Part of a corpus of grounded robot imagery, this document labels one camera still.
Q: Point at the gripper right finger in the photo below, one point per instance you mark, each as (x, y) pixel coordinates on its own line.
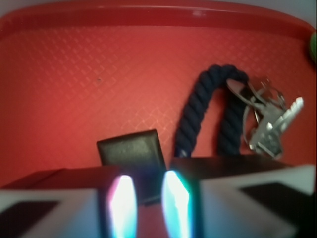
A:
(239, 197)

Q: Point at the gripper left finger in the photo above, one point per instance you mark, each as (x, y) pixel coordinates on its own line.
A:
(96, 202)

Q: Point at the black box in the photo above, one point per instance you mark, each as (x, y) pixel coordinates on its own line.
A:
(139, 155)

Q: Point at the silver keys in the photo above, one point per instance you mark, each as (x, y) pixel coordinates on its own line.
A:
(266, 116)

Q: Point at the red plastic tray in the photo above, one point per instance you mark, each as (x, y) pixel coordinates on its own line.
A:
(73, 73)

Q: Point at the green ball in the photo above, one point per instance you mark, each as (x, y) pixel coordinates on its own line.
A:
(312, 47)

